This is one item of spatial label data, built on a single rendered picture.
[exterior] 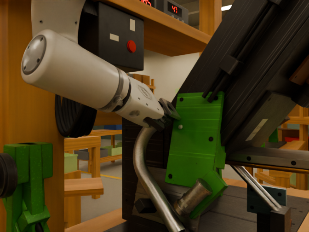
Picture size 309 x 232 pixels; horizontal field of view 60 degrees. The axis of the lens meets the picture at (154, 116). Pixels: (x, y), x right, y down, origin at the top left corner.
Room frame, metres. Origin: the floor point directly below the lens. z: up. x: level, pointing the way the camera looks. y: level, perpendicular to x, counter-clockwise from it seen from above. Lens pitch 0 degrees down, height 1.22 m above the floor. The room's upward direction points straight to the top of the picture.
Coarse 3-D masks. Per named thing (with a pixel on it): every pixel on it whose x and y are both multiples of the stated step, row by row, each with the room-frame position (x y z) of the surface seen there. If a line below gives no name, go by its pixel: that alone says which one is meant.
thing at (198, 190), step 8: (200, 184) 0.50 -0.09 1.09; (208, 184) 0.53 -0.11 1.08; (192, 192) 0.51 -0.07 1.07; (200, 192) 0.50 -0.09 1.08; (208, 192) 0.50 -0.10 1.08; (176, 200) 0.54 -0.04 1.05; (184, 200) 0.52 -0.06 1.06; (192, 200) 0.51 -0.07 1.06; (200, 200) 0.51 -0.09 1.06; (176, 208) 0.52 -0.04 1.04; (184, 208) 0.52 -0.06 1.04; (192, 208) 0.52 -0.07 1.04; (184, 216) 0.52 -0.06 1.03
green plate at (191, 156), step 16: (192, 96) 0.61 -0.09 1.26; (208, 96) 0.59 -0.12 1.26; (192, 112) 0.60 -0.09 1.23; (208, 112) 0.58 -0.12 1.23; (176, 128) 0.62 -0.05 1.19; (192, 128) 0.59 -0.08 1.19; (208, 128) 0.57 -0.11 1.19; (176, 144) 0.61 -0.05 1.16; (192, 144) 0.58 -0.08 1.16; (208, 144) 0.56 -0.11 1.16; (176, 160) 0.59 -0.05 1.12; (192, 160) 0.57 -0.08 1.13; (208, 160) 0.55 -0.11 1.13; (224, 160) 0.61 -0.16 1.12; (176, 176) 0.58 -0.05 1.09; (192, 176) 0.56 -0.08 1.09
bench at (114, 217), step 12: (228, 180) 1.38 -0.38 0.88; (240, 180) 1.38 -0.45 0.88; (288, 192) 1.17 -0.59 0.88; (300, 192) 1.17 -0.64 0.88; (108, 216) 0.90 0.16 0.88; (120, 216) 0.90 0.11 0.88; (72, 228) 0.80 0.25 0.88; (84, 228) 0.80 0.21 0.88; (96, 228) 0.80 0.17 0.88; (108, 228) 0.80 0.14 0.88
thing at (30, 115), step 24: (0, 0) 0.61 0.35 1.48; (24, 0) 0.61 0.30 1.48; (216, 0) 1.40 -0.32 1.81; (0, 24) 0.61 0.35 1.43; (24, 24) 0.61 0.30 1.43; (216, 24) 1.40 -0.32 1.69; (0, 48) 0.61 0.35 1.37; (24, 48) 0.61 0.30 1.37; (0, 72) 0.61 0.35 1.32; (0, 96) 0.61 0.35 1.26; (24, 96) 0.61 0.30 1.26; (48, 96) 0.66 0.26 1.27; (0, 120) 0.61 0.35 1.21; (24, 120) 0.61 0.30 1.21; (48, 120) 0.66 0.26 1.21; (0, 144) 0.61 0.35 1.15; (48, 192) 0.66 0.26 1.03; (0, 216) 0.61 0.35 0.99
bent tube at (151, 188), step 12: (168, 108) 0.60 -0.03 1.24; (144, 132) 0.63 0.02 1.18; (144, 144) 0.63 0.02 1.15; (144, 156) 0.63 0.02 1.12; (144, 168) 0.61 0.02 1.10; (144, 180) 0.59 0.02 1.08; (156, 192) 0.57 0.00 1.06; (156, 204) 0.55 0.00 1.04; (168, 204) 0.55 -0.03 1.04; (168, 216) 0.53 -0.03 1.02; (168, 228) 0.53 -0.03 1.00; (180, 228) 0.52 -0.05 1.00
